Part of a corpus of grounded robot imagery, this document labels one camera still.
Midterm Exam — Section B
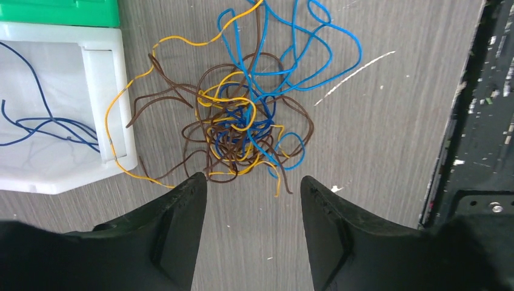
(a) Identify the coloured wire bundle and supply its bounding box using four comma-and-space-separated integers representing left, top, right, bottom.
105, 0, 363, 198

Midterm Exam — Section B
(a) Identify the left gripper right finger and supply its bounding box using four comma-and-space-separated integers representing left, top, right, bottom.
301, 176, 513, 290

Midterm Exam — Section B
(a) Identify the dark blue wire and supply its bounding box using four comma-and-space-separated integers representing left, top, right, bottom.
0, 41, 101, 153

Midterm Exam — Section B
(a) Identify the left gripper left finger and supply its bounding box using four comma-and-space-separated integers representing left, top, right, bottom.
1, 173, 207, 290

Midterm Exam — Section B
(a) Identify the green plastic bin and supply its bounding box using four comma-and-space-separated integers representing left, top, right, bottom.
1, 0, 120, 27

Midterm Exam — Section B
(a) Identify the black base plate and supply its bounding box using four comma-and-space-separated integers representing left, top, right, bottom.
419, 1, 513, 228

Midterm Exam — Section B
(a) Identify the white plastic bin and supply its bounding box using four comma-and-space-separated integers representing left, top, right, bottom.
1, 22, 138, 195

